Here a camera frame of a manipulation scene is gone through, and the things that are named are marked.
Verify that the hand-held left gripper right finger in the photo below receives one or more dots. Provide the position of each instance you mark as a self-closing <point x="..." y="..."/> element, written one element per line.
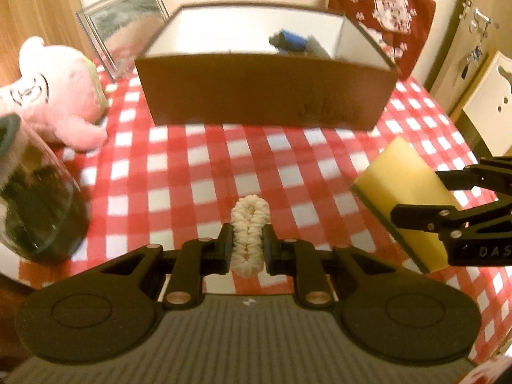
<point x="268" y="248"/>

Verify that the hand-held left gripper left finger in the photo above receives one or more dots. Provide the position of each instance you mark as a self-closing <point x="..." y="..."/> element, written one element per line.
<point x="226" y="248"/>

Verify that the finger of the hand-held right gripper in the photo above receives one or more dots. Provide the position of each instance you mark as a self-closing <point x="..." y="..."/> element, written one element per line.
<point x="464" y="180"/>
<point x="424" y="218"/>

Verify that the cream scrunchie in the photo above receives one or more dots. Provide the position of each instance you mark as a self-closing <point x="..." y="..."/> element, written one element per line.
<point x="250" y="228"/>

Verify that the yellow sponge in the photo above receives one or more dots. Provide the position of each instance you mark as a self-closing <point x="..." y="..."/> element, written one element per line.
<point x="396" y="180"/>

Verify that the brown cardboard box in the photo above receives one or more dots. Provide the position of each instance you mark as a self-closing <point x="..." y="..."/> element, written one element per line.
<point x="260" y="88"/>

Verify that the blue grey striped sock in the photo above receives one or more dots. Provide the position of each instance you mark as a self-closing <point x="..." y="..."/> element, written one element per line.
<point x="290" y="40"/>

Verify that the white chair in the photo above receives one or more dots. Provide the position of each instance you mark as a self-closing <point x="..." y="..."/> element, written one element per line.
<point x="488" y="120"/>

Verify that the red white checkered tablecloth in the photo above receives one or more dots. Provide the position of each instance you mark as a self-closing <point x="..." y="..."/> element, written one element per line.
<point x="180" y="168"/>

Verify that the hanging key charm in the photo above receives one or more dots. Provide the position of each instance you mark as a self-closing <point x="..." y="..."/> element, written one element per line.
<point x="470" y="62"/>

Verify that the glass jar with dark lid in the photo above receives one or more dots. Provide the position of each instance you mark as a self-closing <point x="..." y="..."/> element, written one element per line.
<point x="40" y="208"/>

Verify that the pink plush toy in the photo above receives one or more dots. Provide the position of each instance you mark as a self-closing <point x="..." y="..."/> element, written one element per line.
<point x="60" y="88"/>

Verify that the wooden side panel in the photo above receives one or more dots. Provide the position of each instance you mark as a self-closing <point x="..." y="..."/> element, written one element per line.
<point x="32" y="0"/>

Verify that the clear picture frame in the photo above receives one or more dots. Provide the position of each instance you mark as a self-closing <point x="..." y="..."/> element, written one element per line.
<point x="120" y="20"/>

